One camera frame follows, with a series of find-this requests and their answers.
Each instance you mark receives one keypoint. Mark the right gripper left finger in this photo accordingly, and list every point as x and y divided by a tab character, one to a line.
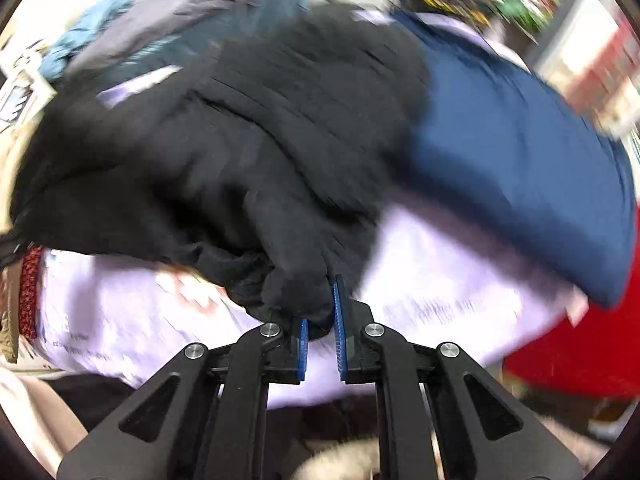
201	416

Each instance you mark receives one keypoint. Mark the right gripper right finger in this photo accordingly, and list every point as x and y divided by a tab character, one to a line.
440	414

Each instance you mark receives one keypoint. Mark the black quilted jacket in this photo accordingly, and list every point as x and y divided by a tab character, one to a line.
264	165

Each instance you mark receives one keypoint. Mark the purple floral bed sheet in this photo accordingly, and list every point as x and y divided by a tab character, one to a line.
430	275

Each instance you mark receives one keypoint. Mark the red cabinet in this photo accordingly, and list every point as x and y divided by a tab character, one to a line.
597	357

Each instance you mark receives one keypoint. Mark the red patterned rug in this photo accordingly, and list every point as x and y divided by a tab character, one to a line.
28	296

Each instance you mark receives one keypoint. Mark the navy blue pillow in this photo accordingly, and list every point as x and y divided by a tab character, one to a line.
503	149

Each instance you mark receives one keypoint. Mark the blue crumpled cloth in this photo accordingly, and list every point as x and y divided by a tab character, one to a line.
84	31

